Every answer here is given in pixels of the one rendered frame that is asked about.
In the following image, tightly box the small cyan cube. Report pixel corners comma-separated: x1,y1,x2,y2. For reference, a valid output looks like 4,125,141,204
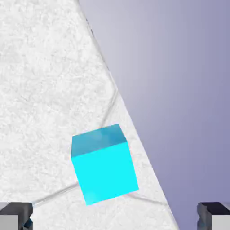
71,123,140,206

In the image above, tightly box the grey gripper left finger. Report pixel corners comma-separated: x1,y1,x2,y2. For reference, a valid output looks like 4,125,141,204
0,202,34,230

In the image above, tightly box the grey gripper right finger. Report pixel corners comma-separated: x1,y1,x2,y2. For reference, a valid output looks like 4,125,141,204
196,202,230,230

